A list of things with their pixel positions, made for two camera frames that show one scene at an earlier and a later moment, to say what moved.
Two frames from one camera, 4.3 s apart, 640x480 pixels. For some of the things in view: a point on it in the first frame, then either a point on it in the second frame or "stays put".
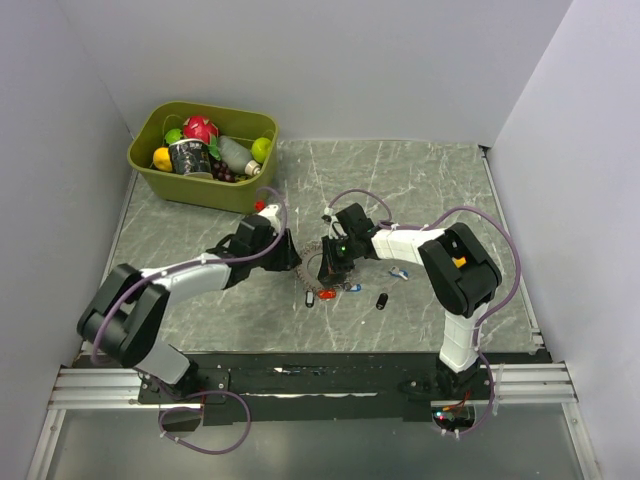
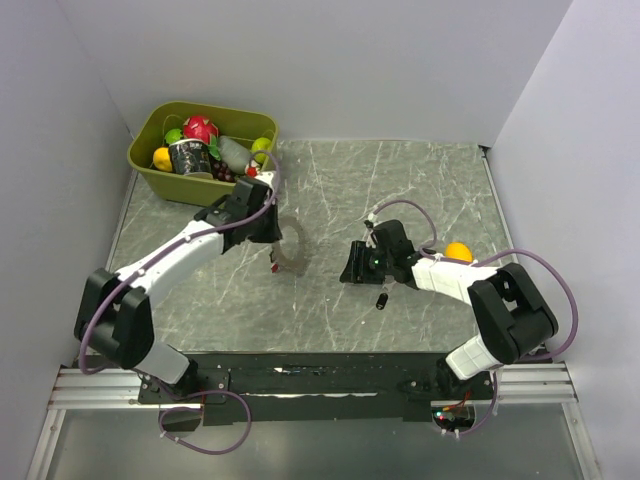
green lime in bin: x=173 y=136 stays put
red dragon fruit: x=196 y=127 stays put
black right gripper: x=331 y=268 -> x=359 y=253
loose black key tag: x=382 y=299 stays put
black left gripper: x=287 y=257 -> x=273 y=233
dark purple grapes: x=221 y=172 stays put
